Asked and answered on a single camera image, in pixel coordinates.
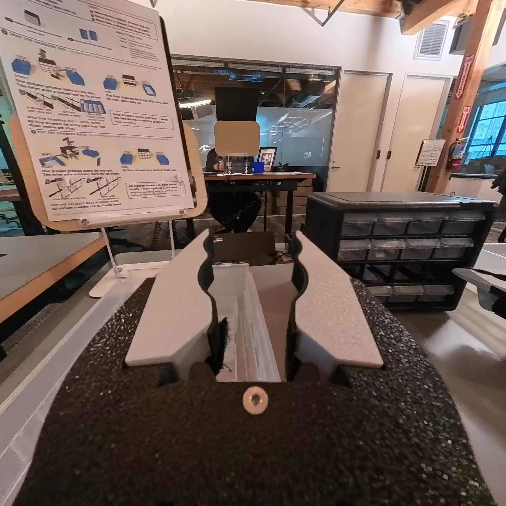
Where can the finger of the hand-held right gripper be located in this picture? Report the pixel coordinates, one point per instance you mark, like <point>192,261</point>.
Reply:
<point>484,292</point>

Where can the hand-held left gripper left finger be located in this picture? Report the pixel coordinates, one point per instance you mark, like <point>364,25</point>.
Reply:
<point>170,308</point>

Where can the short red arrow sign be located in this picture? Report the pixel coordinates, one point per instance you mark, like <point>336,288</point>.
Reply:
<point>463,118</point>

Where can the rows of clear cabinet drawers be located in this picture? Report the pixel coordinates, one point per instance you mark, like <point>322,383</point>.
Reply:
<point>391,227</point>

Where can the wooden post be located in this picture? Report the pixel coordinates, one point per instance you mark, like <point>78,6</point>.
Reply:
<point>450,118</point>

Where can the long red arrow sign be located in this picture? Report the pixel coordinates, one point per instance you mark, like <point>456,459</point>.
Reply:
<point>464,75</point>

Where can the large paned window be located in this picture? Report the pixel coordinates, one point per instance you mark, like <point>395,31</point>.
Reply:
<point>490,130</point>

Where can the wood edged desk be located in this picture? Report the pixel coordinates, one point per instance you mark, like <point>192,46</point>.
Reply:
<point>39,257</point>
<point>284,176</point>

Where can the white notice board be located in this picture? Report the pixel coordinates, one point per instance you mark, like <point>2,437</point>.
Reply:
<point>431,152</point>

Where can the blue plastic bin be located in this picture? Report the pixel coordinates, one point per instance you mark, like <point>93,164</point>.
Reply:
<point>259,168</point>

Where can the clear acrylic board stand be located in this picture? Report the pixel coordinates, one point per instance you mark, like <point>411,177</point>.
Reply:
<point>228,166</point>

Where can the small clear plastic drawer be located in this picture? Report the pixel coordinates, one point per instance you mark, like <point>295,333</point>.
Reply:
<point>257,336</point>

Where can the red fire extinguisher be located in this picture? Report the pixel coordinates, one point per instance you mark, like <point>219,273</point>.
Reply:
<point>457,156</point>

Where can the framed black white marker sign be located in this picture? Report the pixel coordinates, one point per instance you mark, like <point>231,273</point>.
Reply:
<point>268,160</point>

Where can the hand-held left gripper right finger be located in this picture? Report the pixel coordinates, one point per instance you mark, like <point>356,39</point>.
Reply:
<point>336,316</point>

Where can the black flat box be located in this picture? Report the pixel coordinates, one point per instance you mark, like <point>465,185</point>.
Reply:
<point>245,247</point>

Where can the white wall vent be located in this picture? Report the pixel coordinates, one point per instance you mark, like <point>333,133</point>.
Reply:
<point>433,39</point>

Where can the black drawer cabinet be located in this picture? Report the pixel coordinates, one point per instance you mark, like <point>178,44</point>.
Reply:
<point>395,199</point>

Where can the beige door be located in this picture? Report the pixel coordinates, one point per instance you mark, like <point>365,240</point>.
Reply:
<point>355,118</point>
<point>419,118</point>

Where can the stack of brown boxes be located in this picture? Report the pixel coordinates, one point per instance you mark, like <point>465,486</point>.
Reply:
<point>300,197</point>

